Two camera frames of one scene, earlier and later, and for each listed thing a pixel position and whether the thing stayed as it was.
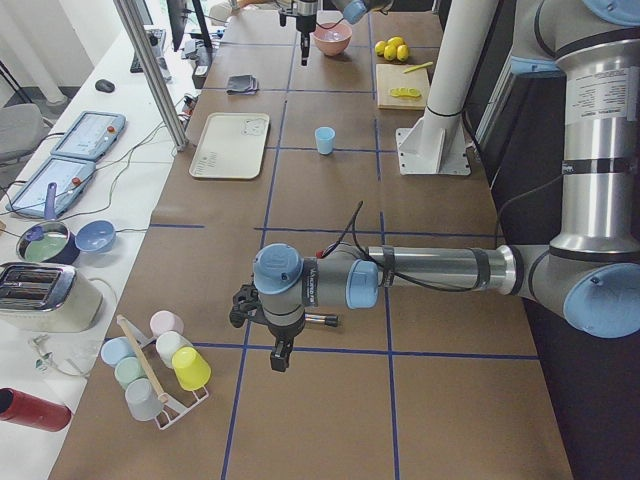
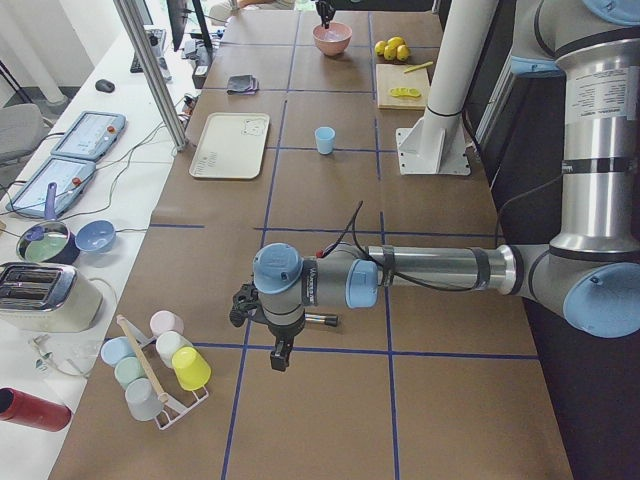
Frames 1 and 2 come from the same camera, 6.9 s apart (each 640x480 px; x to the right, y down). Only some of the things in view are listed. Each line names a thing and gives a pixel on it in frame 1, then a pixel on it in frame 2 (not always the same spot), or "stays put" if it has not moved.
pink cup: (164, 320) stays put
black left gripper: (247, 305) stays put
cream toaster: (46, 298) stays put
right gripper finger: (305, 42) → (326, 10)
